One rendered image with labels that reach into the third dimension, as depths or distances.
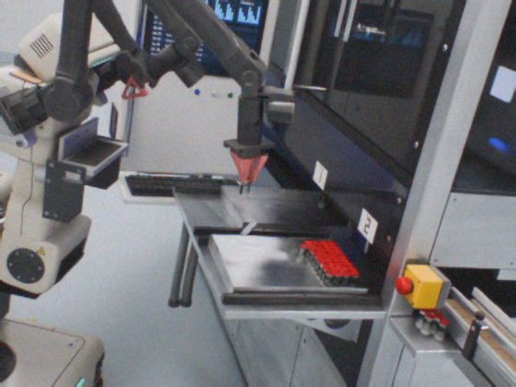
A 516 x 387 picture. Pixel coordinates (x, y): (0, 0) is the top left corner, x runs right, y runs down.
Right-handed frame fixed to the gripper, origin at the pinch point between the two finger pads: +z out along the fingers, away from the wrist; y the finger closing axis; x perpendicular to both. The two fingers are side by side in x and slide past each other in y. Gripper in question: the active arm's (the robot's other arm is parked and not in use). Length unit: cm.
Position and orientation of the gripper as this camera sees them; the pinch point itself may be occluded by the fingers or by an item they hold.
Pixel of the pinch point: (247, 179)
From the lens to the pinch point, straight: 157.5
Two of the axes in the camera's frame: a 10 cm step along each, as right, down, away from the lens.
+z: -0.5, 9.2, 3.8
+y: 8.6, -1.5, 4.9
